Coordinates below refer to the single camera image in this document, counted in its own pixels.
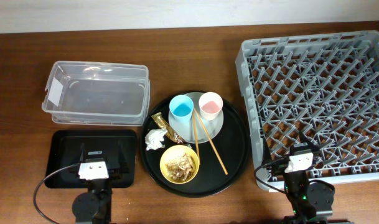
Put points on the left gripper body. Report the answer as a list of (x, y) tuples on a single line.
[(116, 173)]

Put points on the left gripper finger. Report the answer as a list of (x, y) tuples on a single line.
[(82, 152), (122, 152)]

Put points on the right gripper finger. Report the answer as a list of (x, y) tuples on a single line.
[(266, 152), (304, 140)]

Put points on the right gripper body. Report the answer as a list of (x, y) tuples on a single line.
[(279, 166)]

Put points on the white tissue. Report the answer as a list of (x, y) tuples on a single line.
[(155, 139)]

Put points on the gold snack wrapper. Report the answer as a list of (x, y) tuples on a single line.
[(171, 133)]

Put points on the yellow bowl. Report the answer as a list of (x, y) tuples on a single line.
[(170, 153)]

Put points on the food scraps and rice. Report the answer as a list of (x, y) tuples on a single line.
[(181, 168)]

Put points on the pink cup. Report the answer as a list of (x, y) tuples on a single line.
[(210, 104)]

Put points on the blue cup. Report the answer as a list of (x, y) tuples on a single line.
[(181, 107)]

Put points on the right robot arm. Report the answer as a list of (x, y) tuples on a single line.
[(311, 200)]

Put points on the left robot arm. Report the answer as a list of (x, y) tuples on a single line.
[(94, 205)]

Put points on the grey dishwasher rack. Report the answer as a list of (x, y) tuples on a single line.
[(326, 86)]

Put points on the clear plastic waste bin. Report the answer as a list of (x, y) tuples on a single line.
[(97, 93)]

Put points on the black rectangular tray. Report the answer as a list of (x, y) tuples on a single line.
[(65, 149)]

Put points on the round black serving tray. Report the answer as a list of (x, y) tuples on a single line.
[(232, 143)]

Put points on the grey round plate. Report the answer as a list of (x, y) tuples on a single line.
[(186, 131)]

